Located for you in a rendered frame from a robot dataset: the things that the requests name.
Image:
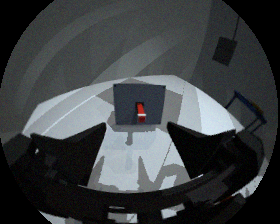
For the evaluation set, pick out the blue-grey sloped panel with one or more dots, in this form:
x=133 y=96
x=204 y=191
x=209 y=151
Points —
x=126 y=97

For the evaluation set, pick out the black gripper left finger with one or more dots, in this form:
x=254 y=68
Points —
x=77 y=153

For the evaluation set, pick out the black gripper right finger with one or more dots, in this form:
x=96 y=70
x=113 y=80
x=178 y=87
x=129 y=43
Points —
x=195 y=148

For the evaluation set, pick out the dark red peg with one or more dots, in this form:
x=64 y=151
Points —
x=142 y=115

